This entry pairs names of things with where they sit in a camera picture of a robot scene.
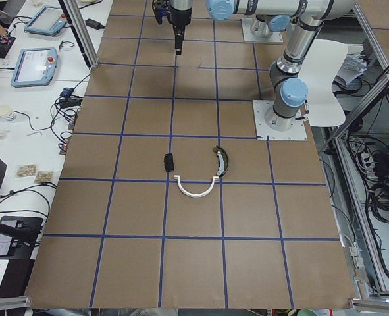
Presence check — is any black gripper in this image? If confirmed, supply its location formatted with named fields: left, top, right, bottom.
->
left=170, top=0, right=192, bottom=55

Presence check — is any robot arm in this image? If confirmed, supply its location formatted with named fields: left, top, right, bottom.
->
left=205, top=1, right=355, bottom=132
left=250, top=15, right=290, bottom=38

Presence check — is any black power adapter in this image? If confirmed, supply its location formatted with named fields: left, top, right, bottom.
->
left=84, top=18, right=105, bottom=30

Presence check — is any black flat plastic part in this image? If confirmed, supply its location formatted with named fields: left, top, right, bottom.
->
left=164, top=153, right=174, bottom=172

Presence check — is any far blue teach pendant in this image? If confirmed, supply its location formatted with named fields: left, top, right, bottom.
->
left=24, top=5, right=67, bottom=36

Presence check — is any blue teach pendant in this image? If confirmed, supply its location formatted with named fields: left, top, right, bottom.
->
left=24, top=5, right=67, bottom=36
left=11, top=47, right=58, bottom=88

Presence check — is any dark green brake shoe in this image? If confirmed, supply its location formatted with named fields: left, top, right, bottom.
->
left=213, top=145, right=230, bottom=178

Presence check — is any white plastic chair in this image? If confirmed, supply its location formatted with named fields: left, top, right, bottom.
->
left=298, top=39, right=348, bottom=127

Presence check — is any near blue teach pendant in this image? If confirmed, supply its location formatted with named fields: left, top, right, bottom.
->
left=11, top=47, right=58, bottom=88

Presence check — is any white paper cup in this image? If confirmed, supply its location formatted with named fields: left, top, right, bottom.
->
left=0, top=105, right=17, bottom=122

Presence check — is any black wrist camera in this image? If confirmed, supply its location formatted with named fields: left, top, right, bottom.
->
left=151, top=0, right=170, bottom=25

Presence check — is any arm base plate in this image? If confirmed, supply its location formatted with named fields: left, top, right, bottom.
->
left=252, top=100, right=307, bottom=141
left=241, top=17, right=283, bottom=45

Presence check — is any aluminium frame post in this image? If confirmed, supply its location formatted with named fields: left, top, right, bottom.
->
left=59, top=0, right=99, bottom=69

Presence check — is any white curved plastic bracket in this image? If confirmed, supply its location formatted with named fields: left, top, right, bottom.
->
left=173, top=174, right=219, bottom=198

